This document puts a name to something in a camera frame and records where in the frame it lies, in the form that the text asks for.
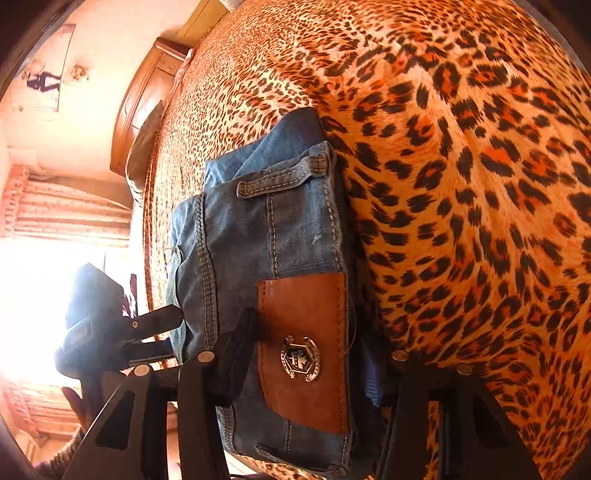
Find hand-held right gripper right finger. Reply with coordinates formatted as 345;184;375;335
362;331;542;480

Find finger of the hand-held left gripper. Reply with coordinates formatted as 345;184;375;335
122;340;180;371
121;304;185;343

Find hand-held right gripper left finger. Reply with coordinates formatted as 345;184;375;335
62;306;260;480

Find blue denim pants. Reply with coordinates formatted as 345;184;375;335
165;107;386;477

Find person's left forearm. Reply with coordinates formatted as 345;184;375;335
33;427;88;480

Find person's left hand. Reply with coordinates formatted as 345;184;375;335
61;386;93;432

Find orange patterned curtain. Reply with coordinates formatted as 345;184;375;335
0;163;136;462

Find grey pillow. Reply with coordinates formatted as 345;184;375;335
126;99;165;205

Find leopard print blanket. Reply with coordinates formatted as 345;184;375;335
143;0;591;480

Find wooden headboard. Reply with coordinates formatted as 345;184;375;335
110;38;193;177

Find wall poster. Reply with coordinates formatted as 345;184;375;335
19;22;78;114

